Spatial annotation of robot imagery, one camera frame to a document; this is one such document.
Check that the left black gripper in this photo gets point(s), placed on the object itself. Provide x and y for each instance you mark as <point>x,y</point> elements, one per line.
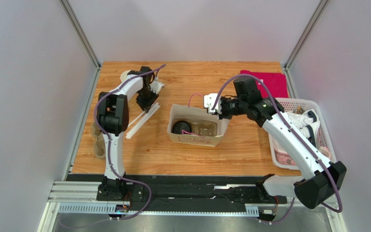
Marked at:
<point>145,105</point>

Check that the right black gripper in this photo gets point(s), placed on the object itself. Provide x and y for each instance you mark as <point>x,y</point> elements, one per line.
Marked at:
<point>223,109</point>

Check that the beige Cakes paper bag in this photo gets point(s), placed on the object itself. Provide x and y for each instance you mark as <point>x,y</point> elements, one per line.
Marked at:
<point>194,114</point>

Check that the black plastic cup lid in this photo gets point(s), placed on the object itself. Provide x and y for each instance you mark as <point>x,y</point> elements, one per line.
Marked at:
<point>181,127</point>

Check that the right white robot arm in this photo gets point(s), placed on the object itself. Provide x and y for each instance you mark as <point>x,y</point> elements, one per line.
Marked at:
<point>320,179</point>

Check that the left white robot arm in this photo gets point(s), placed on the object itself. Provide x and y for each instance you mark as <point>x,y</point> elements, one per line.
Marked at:
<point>112,118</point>

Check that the folded red t-shirt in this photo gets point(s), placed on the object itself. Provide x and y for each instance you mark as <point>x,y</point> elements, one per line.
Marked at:
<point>275,82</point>

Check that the white plastic laundry basket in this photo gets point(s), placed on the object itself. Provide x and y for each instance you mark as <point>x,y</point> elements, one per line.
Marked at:
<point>291,105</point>

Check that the cardboard cup carrier tray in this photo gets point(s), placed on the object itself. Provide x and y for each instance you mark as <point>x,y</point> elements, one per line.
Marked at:
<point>99,143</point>

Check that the white and pink clothes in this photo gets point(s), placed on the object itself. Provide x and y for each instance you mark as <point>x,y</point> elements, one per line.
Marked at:
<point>308,123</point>

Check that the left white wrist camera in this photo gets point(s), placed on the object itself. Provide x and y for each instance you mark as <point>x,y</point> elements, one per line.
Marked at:
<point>156,86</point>

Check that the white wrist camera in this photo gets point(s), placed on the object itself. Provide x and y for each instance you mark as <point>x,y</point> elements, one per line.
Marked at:
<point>211,104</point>
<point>156,86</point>

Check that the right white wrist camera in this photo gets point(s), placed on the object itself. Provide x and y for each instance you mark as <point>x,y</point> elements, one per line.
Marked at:
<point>211,104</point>

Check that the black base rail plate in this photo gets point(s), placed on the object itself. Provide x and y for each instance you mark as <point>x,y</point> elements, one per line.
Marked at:
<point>184,193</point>

